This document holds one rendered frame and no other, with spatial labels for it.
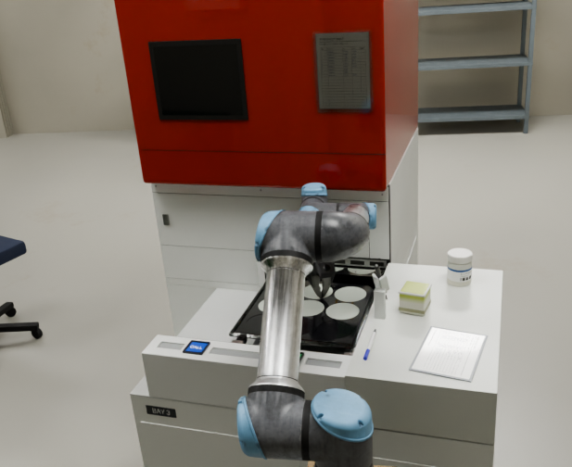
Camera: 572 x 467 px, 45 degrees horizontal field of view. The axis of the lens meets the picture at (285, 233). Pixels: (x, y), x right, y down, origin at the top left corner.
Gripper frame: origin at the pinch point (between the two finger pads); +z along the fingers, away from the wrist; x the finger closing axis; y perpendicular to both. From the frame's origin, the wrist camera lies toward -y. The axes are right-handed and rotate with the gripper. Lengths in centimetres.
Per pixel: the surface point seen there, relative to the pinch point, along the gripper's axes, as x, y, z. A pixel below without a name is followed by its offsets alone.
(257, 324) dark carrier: 22.2, -7.3, 1.7
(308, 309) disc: 5.6, -3.9, 1.6
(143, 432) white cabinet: 59, -19, 22
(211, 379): 39.2, -30.7, 1.5
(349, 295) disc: -9.0, -0.3, 1.5
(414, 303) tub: -17.8, -29.4, -8.7
